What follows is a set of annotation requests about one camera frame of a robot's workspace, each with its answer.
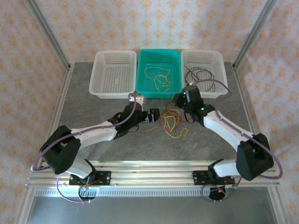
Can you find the thin black cable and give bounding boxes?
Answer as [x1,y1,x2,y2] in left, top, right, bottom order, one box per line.
[184,65,196,83]
[196,71,212,82]
[185,67,217,93]

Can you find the teal perforated plastic basket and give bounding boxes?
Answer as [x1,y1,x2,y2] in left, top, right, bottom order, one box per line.
[135,48,183,100]

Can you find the white perforated plastic basket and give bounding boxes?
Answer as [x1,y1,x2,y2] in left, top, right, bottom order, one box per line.
[88,50,137,100]
[181,49,228,98]

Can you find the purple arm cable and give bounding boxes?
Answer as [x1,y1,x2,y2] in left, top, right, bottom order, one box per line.
[191,78,285,203]
[30,92,138,203]

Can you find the aluminium frame side rail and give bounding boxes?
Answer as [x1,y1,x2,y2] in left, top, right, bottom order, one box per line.
[230,62,266,168]
[37,62,75,169]

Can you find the aluminium frame cross rails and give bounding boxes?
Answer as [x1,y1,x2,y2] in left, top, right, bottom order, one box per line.
[24,160,281,189]

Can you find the slotted grey cable duct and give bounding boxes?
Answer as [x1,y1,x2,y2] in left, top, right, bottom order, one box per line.
[79,188,232,198]

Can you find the aluminium frame post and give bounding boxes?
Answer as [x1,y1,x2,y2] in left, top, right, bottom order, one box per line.
[232,0,278,70]
[25,0,71,70]

